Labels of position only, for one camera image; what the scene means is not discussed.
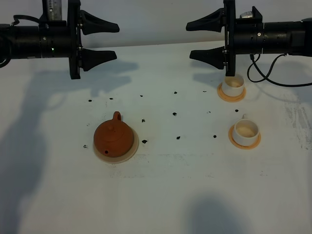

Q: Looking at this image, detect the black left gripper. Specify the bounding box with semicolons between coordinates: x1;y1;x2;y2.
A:
39;0;119;79

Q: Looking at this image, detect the far white teacup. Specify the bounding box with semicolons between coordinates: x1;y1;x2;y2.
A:
221;76;245;97

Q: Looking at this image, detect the near orange cup coaster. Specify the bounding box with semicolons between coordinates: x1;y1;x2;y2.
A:
228;125;261;150

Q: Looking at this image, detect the beige round teapot coaster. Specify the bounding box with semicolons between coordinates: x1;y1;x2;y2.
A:
93;129;139;164

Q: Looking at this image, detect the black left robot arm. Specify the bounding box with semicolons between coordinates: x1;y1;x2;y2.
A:
0;0;120;79

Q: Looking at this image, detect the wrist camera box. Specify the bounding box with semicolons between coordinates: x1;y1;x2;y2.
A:
40;0;62;21
239;6;263;23

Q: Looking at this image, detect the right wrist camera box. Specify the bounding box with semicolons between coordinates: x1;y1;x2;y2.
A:
239;6;263;23

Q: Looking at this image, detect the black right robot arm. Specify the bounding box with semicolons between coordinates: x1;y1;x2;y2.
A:
186;0;312;76

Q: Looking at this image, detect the brown clay teapot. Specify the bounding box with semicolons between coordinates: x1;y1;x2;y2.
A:
94;111;135;158

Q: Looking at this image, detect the far orange cup coaster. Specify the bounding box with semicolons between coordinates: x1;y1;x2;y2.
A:
217;83;247;102

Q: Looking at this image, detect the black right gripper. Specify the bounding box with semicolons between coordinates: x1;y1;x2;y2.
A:
186;0;263;76

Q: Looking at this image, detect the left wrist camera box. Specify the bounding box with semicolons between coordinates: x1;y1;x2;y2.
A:
40;0;62;21

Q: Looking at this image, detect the near white teacup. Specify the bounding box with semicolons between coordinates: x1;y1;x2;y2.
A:
233;114;260;146

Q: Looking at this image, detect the orange cup coaster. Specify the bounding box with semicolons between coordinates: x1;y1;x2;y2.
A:
228;125;261;150
217;83;247;102

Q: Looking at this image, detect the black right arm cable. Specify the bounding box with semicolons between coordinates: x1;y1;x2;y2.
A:
247;53;312;87

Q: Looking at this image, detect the white teacup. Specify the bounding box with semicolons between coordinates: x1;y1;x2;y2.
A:
221;76;245;97
233;114;260;146

